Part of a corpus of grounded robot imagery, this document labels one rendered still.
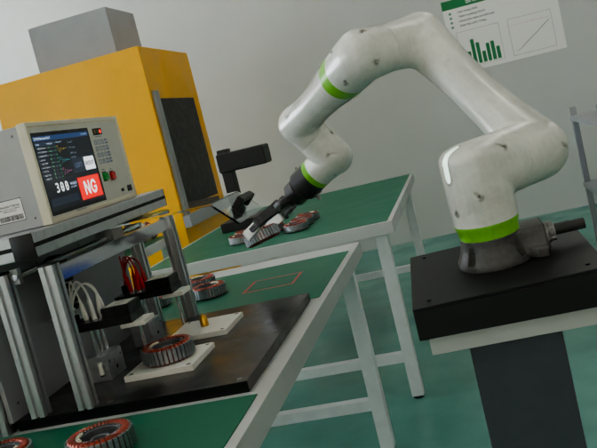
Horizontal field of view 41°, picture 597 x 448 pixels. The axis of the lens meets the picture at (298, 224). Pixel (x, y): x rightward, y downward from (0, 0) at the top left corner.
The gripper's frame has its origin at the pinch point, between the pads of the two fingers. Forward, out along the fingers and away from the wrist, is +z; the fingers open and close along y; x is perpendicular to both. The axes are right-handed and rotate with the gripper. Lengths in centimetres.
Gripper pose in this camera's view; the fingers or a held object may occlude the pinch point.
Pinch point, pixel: (260, 228)
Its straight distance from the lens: 238.5
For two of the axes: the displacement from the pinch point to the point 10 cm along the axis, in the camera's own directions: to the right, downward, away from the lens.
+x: -6.0, -7.8, 1.8
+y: 5.3, -2.2, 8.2
